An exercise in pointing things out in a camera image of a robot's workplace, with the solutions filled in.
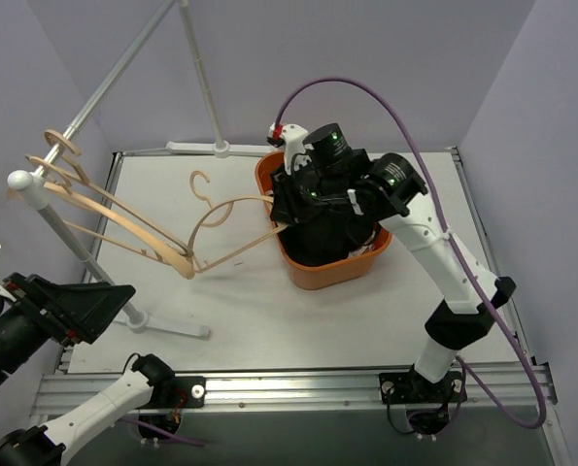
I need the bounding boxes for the black skirt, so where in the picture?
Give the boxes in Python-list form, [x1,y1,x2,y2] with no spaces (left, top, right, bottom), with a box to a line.
[280,177,382,267]

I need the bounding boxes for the wooden hanger for black skirt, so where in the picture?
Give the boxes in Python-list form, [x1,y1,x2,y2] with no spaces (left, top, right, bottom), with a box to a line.
[187,170,288,275]

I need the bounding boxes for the wooden hanger for denim skirt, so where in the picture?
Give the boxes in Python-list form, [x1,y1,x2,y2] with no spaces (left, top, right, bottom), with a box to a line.
[5,182,196,281]

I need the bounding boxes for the wooden hanger for white skirt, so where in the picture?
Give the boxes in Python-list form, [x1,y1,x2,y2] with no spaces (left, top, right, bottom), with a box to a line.
[26,129,192,263]

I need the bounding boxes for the white pleated skirt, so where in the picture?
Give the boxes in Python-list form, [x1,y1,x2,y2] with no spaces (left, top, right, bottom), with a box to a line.
[348,233,377,258]

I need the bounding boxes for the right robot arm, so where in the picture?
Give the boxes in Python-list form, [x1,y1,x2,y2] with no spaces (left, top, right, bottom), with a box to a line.
[267,123,516,401]

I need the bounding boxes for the orange plastic basket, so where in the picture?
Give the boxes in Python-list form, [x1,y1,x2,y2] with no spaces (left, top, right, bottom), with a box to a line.
[255,151,393,290]

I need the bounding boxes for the white metal clothes rack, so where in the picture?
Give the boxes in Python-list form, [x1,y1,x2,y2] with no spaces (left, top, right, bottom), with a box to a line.
[6,0,280,339]

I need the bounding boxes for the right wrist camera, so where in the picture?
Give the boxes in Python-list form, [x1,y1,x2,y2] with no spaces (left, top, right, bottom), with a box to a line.
[267,123,311,175]

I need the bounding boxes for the aluminium mounting rail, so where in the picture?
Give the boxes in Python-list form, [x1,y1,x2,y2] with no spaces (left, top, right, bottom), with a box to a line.
[30,363,536,417]

